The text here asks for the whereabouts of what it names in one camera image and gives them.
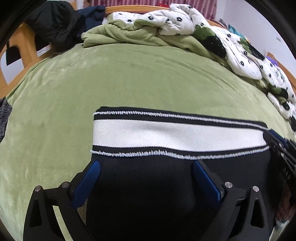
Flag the black pants white stripe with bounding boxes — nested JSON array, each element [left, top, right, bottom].
[[86, 107, 278, 240]]

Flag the person right hand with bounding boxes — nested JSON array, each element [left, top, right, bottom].
[[275, 185, 295, 223]]

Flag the purple plush item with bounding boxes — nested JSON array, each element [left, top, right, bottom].
[[266, 56, 280, 66]]

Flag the green plush bed sheet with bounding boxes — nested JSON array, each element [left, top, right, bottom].
[[0, 19, 296, 241]]

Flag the teal patterned pillow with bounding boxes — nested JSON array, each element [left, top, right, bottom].
[[228, 24, 246, 39]]

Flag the grey denim jeans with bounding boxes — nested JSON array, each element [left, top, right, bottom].
[[0, 97, 13, 142]]

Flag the pink floral curtain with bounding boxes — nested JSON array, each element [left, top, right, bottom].
[[92, 0, 218, 22]]

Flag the white floral quilt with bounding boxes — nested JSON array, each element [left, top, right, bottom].
[[108, 4, 295, 121]]

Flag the black jacket on headboard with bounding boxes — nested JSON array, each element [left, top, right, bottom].
[[25, 1, 85, 52]]

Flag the navy blue garment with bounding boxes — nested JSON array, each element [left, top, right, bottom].
[[78, 5, 106, 32]]

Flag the wooden bed frame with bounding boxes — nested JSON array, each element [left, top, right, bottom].
[[0, 4, 296, 98]]

